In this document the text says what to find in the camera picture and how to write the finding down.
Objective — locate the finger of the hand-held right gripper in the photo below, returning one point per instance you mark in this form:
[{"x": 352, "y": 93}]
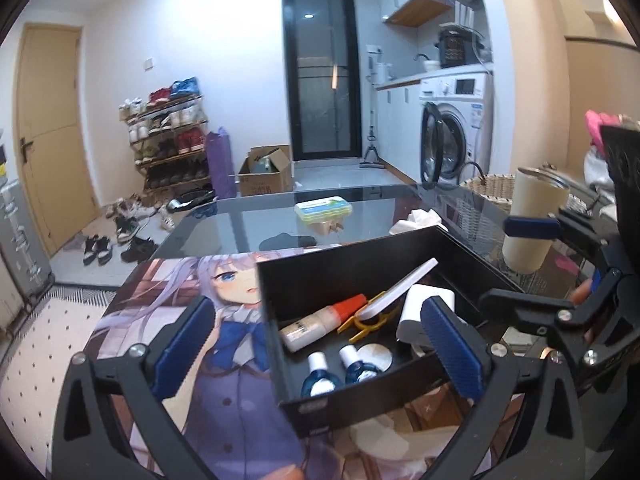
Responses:
[
  {"x": 530, "y": 226},
  {"x": 530, "y": 310}
]

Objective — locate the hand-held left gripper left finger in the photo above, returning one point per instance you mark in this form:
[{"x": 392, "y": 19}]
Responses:
[{"x": 182, "y": 347}]

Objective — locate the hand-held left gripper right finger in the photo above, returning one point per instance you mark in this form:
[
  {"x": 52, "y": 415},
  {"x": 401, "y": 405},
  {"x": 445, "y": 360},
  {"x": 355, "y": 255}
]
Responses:
[{"x": 452, "y": 350}]

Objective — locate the white power adapter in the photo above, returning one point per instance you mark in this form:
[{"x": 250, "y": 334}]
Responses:
[{"x": 412, "y": 310}]

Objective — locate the white round pad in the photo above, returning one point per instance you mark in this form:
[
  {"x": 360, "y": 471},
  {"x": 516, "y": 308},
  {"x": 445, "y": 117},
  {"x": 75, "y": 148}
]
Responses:
[{"x": 377, "y": 357}]

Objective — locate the white case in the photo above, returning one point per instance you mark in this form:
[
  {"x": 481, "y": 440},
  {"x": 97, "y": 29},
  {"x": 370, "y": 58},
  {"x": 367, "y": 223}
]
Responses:
[{"x": 400, "y": 287}]

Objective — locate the yellow plastic clip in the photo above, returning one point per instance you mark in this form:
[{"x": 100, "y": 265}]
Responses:
[{"x": 365, "y": 332}]

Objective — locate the blue bottle white cap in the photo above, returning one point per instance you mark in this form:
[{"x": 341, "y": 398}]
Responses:
[
  {"x": 360, "y": 367},
  {"x": 320, "y": 380}
]

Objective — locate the white glue bottle orange cap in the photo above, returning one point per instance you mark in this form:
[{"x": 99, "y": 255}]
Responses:
[{"x": 310, "y": 332}]

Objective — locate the black cardboard box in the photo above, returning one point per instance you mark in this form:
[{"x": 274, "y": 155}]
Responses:
[{"x": 310, "y": 415}]

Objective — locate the person's right hand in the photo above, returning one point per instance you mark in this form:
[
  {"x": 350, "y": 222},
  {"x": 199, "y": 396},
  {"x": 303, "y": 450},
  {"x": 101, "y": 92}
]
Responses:
[{"x": 582, "y": 292}]

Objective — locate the beige tumbler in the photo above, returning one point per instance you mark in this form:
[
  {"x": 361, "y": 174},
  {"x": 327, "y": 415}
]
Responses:
[{"x": 530, "y": 200}]

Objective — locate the white plastic bag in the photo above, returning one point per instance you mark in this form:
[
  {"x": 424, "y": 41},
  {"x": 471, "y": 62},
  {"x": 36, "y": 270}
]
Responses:
[{"x": 597, "y": 170}]

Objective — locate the pink cloth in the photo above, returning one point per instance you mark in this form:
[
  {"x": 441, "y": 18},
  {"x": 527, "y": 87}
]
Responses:
[{"x": 597, "y": 125}]

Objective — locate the wicker basket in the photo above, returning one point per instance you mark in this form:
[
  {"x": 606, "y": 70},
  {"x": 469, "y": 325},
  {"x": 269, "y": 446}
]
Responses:
[{"x": 487, "y": 190}]

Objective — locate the printed desk mat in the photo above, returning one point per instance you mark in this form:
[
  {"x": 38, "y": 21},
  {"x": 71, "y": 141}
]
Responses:
[{"x": 225, "y": 385}]

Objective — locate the white tissue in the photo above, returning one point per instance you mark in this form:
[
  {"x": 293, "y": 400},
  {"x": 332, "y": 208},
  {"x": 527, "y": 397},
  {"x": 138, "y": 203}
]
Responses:
[{"x": 417, "y": 220}]

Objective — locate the white washing machine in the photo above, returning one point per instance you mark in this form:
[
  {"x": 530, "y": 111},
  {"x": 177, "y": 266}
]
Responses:
[{"x": 470, "y": 125}]

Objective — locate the scattered pile of shoes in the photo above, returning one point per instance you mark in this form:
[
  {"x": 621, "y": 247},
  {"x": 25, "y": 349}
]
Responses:
[{"x": 130, "y": 230}]

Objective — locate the white dotted rug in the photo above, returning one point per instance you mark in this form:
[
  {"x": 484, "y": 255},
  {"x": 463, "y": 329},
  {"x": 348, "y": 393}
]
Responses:
[{"x": 50, "y": 360}]

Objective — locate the white base cabinet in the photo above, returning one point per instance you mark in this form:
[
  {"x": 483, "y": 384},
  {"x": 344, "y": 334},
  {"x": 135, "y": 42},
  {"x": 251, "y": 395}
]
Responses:
[{"x": 397, "y": 130}]

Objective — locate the mop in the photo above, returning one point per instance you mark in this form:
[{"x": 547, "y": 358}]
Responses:
[{"x": 372, "y": 152}]

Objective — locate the beige plug adapter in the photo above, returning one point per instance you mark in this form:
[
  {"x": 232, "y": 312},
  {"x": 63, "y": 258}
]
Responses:
[{"x": 325, "y": 227}]

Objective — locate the brown cardboard box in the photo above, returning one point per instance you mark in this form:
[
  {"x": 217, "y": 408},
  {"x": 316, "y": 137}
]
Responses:
[{"x": 260, "y": 180}]

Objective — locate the grey cabinet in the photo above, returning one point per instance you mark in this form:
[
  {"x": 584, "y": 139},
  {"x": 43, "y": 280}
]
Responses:
[{"x": 20, "y": 260}]

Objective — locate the purple yoga mat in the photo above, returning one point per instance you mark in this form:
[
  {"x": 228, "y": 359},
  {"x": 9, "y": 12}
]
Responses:
[{"x": 220, "y": 165}]

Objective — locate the metal shoe rack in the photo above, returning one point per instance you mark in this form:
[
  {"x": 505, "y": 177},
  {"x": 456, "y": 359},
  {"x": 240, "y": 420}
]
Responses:
[{"x": 170, "y": 160}]

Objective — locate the white box green lid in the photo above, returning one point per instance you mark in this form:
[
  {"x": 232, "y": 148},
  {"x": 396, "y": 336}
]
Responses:
[{"x": 322, "y": 210}]

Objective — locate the black rice cooker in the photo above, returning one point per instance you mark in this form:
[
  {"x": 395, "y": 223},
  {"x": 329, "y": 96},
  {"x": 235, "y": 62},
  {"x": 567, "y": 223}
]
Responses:
[{"x": 457, "y": 47}]

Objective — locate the rows of sneakers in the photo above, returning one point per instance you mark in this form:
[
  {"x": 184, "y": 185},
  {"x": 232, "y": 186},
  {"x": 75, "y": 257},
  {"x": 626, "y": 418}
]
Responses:
[{"x": 182, "y": 117}]

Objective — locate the yellow wooden door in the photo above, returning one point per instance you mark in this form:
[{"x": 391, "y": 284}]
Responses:
[{"x": 55, "y": 135}]

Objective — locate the black framed glass door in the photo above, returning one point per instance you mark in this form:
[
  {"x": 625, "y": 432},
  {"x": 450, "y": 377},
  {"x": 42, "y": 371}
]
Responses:
[{"x": 320, "y": 85}]

